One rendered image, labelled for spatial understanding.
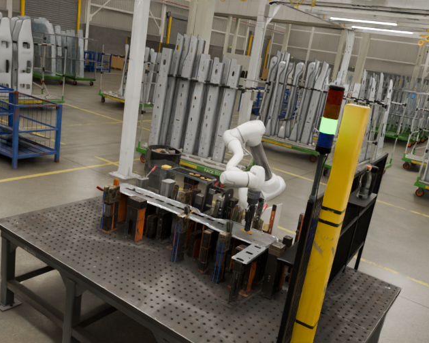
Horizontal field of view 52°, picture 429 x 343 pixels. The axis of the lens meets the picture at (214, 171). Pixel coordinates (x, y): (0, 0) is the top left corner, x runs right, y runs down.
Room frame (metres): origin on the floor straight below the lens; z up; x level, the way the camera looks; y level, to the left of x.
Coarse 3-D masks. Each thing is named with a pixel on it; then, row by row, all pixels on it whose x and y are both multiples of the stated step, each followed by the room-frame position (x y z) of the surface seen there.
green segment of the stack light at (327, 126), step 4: (324, 120) 1.92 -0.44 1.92; (328, 120) 1.91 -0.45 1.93; (332, 120) 1.91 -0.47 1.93; (336, 120) 1.92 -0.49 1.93; (324, 124) 1.92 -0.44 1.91; (328, 124) 1.91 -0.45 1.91; (332, 124) 1.91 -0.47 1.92; (336, 124) 1.92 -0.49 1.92; (320, 128) 1.94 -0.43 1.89; (324, 128) 1.92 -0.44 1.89; (328, 128) 1.91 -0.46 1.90; (332, 128) 1.91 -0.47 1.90; (324, 132) 1.91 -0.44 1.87; (328, 132) 1.91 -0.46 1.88; (332, 132) 1.91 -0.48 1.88
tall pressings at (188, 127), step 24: (168, 48) 7.71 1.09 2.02; (168, 72) 7.70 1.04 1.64; (192, 72) 7.80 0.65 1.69; (240, 72) 7.37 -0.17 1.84; (168, 96) 7.86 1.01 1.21; (192, 96) 7.93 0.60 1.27; (216, 96) 7.47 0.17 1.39; (168, 120) 7.86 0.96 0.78; (192, 120) 7.60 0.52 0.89; (216, 120) 7.65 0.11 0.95; (192, 144) 7.56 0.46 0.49; (216, 144) 7.34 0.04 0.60
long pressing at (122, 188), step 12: (120, 192) 3.19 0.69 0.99; (132, 192) 3.21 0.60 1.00; (144, 192) 3.25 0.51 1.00; (156, 204) 3.04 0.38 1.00; (180, 204) 3.11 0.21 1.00; (192, 216) 2.90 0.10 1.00; (204, 216) 2.94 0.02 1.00; (216, 228) 2.76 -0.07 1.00; (240, 228) 2.83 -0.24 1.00; (252, 228) 2.85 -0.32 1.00; (252, 240) 2.65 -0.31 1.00; (264, 240) 2.69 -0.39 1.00; (276, 240) 2.72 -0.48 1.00
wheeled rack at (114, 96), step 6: (102, 54) 13.77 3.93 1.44; (108, 54) 13.95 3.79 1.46; (114, 54) 13.94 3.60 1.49; (102, 60) 13.78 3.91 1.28; (126, 66) 14.50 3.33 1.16; (102, 72) 13.80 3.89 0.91; (102, 96) 13.65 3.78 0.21; (108, 96) 13.46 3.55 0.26; (114, 96) 13.48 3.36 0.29; (144, 102) 13.02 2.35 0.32
